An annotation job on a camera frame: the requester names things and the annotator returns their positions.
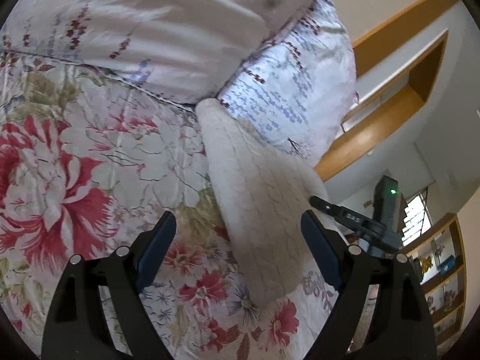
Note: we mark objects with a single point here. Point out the pink floral pillow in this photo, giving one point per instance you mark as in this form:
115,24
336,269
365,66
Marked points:
180,49

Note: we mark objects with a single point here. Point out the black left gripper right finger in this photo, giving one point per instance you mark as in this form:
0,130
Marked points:
401,326

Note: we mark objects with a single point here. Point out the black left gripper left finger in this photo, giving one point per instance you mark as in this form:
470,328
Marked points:
76,326

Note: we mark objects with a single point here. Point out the beige cable-knit sweater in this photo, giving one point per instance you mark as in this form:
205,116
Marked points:
262,193

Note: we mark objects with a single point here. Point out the wooden bookshelf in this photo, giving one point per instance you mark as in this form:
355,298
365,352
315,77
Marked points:
441,254

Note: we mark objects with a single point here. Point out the floral bed quilt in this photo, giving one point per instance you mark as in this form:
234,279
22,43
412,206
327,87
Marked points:
88,163

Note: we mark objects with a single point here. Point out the wooden wall shelf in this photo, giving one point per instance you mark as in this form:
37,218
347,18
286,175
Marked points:
402,95

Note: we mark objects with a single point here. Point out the blue printed pillow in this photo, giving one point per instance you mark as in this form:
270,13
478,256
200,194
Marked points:
297,87

